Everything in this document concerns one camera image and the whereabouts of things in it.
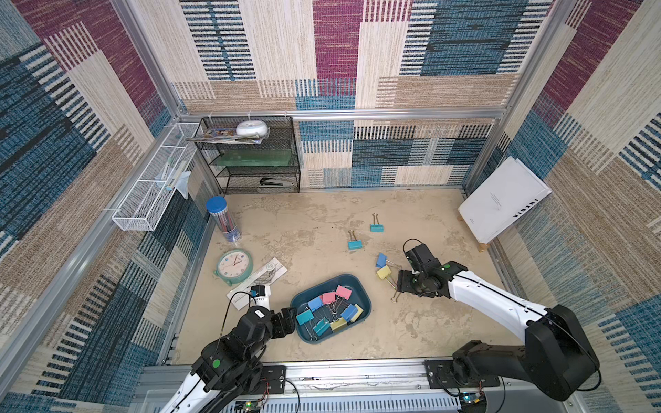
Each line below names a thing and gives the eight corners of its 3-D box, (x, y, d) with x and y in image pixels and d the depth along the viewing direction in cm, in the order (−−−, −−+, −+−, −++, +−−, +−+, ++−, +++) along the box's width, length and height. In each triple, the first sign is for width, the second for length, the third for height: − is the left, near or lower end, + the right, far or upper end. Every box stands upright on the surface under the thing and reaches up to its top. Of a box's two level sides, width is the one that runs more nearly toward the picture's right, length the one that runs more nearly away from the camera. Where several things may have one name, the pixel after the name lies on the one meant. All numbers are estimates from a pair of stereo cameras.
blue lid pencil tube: (220, 243, 106) (201, 213, 91) (226, 226, 111) (209, 195, 97) (239, 243, 106) (223, 213, 91) (243, 226, 111) (229, 195, 96)
